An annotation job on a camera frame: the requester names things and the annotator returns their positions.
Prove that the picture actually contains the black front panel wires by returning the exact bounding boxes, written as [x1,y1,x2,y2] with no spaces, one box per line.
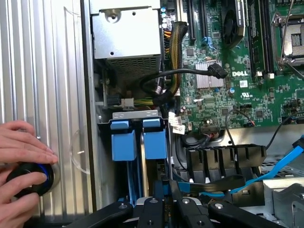
[181,132,225,149]

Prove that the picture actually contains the green motherboard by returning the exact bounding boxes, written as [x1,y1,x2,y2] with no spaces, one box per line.
[161,0,304,134]

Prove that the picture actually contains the clear round plastic disc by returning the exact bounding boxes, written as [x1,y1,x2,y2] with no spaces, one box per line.
[69,128,91,176]
[63,0,83,19]

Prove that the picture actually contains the yellow wires with white plug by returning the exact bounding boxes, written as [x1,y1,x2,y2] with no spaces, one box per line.
[120,96,155,109]

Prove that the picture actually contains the silver finned heat sink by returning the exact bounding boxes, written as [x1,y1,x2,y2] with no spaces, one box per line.
[195,60,225,90]

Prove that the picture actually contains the white label tag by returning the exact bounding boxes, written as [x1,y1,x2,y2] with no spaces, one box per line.
[172,123,186,135]
[168,112,182,126]

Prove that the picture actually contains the black fan shroud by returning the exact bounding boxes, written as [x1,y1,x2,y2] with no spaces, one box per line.
[179,143,267,193]

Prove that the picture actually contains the black expansion slot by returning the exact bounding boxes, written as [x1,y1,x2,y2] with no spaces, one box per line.
[200,0,210,39]
[186,0,197,41]

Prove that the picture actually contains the blue board connector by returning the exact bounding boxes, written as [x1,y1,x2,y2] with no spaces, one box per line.
[201,36,216,50]

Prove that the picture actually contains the black curved wire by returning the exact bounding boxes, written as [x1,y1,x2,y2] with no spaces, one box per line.
[265,110,304,151]

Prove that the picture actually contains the thin black red wire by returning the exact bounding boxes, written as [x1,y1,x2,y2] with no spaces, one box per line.
[225,108,256,146]

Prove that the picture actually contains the black angled plug wire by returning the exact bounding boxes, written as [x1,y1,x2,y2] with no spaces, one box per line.
[139,62,228,100]

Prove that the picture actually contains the black yellow sleeved wire bundle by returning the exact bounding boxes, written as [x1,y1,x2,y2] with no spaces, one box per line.
[152,20,189,108]

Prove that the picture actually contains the CPU socket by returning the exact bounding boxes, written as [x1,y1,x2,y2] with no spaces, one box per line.
[272,11,304,72]

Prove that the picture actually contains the silver power supply with label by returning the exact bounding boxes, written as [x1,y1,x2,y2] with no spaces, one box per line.
[89,0,165,75]

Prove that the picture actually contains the black RAM slot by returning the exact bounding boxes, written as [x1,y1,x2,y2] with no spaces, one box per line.
[260,0,276,80]
[247,0,264,78]

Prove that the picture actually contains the hard drive in blue caddy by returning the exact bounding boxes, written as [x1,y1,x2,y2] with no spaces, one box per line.
[96,109,174,205]

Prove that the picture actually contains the grey metal drive cage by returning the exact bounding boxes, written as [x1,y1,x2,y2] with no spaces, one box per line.
[244,152,304,228]

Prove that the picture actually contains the person's right hand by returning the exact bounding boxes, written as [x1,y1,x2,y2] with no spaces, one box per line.
[0,163,48,228]

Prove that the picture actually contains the blue disk carrier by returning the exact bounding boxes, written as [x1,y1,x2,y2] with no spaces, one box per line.
[110,119,143,203]

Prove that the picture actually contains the open PC case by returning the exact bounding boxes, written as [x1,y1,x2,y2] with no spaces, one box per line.
[80,0,304,228]

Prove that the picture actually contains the person's left hand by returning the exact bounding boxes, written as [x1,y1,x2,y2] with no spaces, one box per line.
[0,120,59,165]

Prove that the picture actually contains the thin metal locking lever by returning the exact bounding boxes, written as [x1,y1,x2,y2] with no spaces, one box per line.
[279,0,296,65]

